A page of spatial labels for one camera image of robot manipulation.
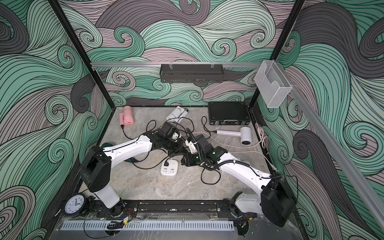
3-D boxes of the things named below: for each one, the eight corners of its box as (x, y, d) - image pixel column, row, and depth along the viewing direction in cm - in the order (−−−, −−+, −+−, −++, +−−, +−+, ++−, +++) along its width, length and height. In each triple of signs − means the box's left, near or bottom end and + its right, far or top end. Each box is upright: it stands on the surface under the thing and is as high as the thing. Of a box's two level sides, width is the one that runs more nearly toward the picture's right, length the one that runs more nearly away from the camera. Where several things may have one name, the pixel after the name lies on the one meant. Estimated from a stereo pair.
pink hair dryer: (121, 127, 110) (118, 122, 106) (121, 112, 120) (118, 107, 116) (134, 124, 112) (132, 119, 108) (132, 109, 122) (130, 105, 118)
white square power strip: (161, 176, 86) (160, 173, 83) (162, 162, 92) (161, 159, 89) (177, 176, 86) (177, 173, 83) (178, 162, 92) (177, 159, 89)
